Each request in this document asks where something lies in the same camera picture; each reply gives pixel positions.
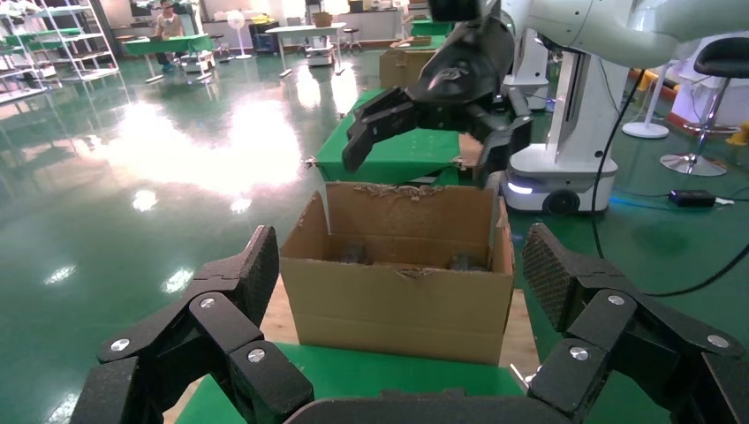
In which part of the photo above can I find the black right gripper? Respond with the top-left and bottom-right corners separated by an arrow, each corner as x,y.
341,0 -> 534,190

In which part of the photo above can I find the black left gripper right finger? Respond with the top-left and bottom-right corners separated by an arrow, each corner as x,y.
520,222 -> 749,424

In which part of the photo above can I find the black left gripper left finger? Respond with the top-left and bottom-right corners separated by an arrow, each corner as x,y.
70,224 -> 315,424

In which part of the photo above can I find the closed brown cardboard carton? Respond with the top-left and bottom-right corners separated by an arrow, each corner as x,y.
379,46 -> 439,90

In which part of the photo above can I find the large open cardboard carton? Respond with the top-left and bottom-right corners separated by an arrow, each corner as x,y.
279,179 -> 518,367

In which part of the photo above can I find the green tablecloth with draped corner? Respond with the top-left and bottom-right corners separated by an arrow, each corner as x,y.
315,86 -> 464,187

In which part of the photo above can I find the green covered table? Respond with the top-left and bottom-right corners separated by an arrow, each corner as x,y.
121,34 -> 216,83
409,19 -> 455,53

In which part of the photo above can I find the small black stool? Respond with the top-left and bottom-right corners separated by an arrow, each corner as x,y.
341,26 -> 363,55

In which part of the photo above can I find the white robot torso and base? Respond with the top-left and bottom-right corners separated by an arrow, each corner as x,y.
500,49 -> 632,216

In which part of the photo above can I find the white wheeled cart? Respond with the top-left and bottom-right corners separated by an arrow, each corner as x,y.
305,35 -> 337,68

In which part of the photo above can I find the black power brick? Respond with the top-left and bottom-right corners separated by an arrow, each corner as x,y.
669,188 -> 718,208

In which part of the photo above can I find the large green tablecloth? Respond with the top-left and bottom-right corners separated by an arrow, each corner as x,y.
174,341 -> 531,424

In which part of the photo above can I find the white metal table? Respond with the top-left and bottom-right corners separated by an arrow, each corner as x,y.
266,22 -> 347,79

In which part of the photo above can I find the blue storage bin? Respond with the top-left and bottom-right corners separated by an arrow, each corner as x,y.
253,32 -> 281,55

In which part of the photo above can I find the white round floor stand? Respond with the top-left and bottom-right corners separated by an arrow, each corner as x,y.
621,64 -> 673,140

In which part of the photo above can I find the seated person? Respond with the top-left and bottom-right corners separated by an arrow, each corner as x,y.
153,0 -> 187,72

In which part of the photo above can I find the black bar stool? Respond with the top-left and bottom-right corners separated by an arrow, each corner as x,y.
660,35 -> 749,178

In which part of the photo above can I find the long black floor cable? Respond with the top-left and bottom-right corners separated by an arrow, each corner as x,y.
589,69 -> 749,299

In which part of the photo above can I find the white pedestal fan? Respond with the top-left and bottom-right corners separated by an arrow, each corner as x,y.
224,8 -> 253,62

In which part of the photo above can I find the metal wire shelving rack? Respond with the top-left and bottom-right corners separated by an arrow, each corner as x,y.
0,0 -> 121,107

